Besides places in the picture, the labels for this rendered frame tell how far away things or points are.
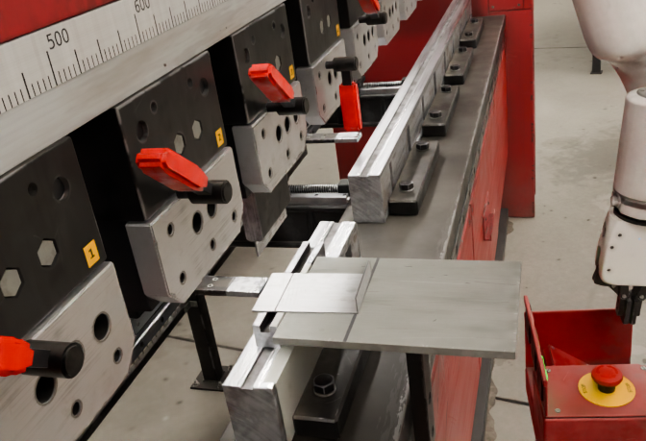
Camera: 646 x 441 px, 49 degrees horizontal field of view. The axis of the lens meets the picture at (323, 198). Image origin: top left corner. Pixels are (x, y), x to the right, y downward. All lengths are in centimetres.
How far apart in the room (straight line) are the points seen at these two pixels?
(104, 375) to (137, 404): 197
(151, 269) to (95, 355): 9
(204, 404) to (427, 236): 130
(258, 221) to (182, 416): 161
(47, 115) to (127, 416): 203
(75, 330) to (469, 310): 48
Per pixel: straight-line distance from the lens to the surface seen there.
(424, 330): 79
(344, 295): 86
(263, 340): 85
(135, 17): 52
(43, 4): 45
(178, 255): 55
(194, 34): 60
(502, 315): 81
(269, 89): 66
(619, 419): 104
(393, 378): 93
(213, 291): 92
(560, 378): 108
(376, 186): 126
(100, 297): 47
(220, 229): 62
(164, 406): 241
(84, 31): 47
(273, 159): 73
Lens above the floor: 146
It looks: 24 degrees down
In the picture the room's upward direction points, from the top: 8 degrees counter-clockwise
